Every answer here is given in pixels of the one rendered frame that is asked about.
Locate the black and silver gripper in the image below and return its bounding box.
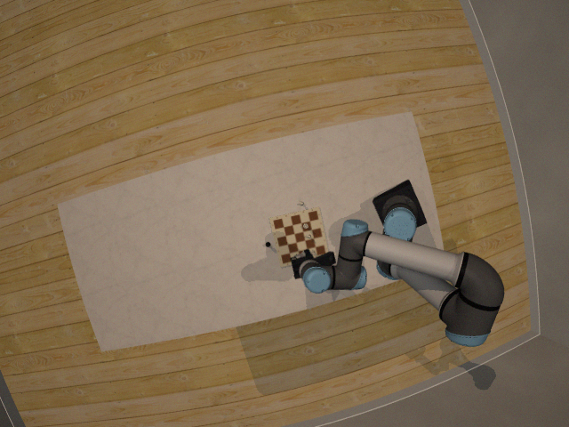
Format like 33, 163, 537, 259
290, 249, 314, 279

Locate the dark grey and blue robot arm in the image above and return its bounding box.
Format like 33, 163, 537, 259
299, 195, 504, 347

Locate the brown and cream chessboard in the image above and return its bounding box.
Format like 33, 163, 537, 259
269, 207, 329, 268

